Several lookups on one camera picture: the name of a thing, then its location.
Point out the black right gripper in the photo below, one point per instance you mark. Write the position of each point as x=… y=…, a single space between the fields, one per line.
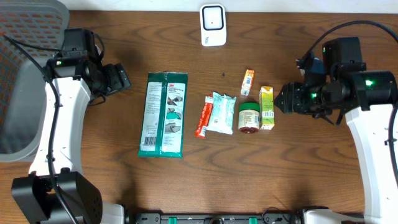
x=295 y=101

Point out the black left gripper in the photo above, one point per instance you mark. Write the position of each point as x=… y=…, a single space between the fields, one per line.
x=119 y=81

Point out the green juice carton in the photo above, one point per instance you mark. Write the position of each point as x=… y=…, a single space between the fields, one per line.
x=266 y=103

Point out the green lid spice jar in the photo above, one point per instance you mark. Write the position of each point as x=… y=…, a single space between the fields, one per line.
x=249 y=117

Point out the orange tissue packet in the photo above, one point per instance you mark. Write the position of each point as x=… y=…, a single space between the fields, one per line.
x=247 y=82

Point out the white teal snack packet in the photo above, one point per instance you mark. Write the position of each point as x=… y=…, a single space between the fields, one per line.
x=222 y=114

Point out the green white barcode packet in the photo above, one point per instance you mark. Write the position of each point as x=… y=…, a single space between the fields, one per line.
x=163 y=119

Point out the red white snack packet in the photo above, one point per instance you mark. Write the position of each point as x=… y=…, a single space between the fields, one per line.
x=204 y=117

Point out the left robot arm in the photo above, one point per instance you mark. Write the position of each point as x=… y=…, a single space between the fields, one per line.
x=55 y=190

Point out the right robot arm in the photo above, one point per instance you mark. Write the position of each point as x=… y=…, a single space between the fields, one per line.
x=368 y=102

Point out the white barcode scanner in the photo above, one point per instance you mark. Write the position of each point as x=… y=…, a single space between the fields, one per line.
x=213 y=25

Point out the grey plastic mesh basket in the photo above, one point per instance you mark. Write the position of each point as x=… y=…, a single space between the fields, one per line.
x=35 y=27

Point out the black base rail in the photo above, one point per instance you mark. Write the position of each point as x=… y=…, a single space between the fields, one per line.
x=271 y=218

